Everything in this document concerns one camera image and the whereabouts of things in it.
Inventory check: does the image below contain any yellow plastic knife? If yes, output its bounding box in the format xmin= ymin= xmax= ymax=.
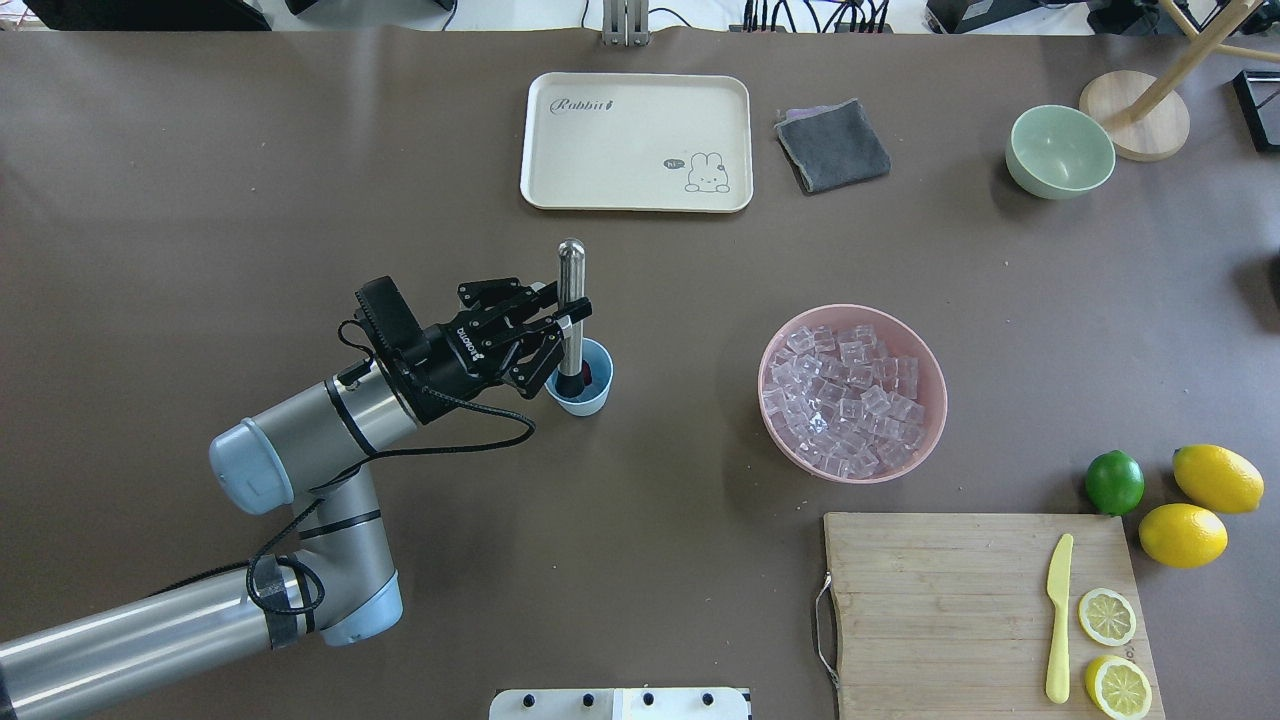
xmin=1044 ymin=533 xmax=1074 ymax=705

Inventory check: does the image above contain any green lime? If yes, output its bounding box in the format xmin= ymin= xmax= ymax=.
xmin=1084 ymin=448 xmax=1146 ymax=516

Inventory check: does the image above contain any yellow lemon near board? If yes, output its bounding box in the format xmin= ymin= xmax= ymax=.
xmin=1138 ymin=503 xmax=1229 ymax=569

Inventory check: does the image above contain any wooden cup stand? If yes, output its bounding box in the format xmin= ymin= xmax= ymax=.
xmin=1079 ymin=1 xmax=1279 ymax=161

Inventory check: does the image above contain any light blue cup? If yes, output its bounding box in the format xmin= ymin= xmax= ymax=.
xmin=544 ymin=338 xmax=614 ymax=416

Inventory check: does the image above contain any steel muddler black tip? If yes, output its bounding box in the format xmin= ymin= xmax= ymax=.
xmin=556 ymin=238 xmax=589 ymax=397

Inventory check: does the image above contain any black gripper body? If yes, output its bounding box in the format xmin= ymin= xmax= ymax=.
xmin=355 ymin=277 xmax=526 ymax=423

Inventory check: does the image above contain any cream rabbit tray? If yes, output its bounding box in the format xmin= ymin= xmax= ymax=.
xmin=520 ymin=72 xmax=754 ymax=213

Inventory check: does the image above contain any yellow lemon outer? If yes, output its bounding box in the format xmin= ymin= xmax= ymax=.
xmin=1172 ymin=445 xmax=1265 ymax=514

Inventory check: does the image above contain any lemon slice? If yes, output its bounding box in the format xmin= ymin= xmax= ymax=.
xmin=1084 ymin=655 xmax=1155 ymax=719
xmin=1076 ymin=587 xmax=1138 ymax=647

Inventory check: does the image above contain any wine glass rack tray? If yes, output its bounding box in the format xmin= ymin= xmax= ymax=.
xmin=1231 ymin=69 xmax=1279 ymax=154

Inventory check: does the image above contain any mint green bowl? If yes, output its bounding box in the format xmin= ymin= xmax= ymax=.
xmin=1004 ymin=105 xmax=1116 ymax=200

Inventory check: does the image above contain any grey folded cloth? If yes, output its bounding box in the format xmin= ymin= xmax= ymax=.
xmin=774 ymin=97 xmax=892 ymax=195

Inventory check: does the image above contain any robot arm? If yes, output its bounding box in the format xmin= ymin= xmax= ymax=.
xmin=3 ymin=278 xmax=590 ymax=719

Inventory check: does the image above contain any lemon slice lower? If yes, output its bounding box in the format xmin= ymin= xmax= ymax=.
xmin=1084 ymin=655 xmax=1155 ymax=719

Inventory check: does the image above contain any wooden cutting board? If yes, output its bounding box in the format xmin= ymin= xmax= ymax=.
xmin=822 ymin=512 xmax=1144 ymax=719

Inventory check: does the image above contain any pink bowl of ice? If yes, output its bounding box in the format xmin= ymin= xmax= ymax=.
xmin=756 ymin=304 xmax=948 ymax=484

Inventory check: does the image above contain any lemon slice upper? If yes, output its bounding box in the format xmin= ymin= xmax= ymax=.
xmin=1076 ymin=587 xmax=1138 ymax=647

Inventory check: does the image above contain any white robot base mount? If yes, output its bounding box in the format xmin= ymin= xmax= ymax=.
xmin=488 ymin=685 xmax=753 ymax=719

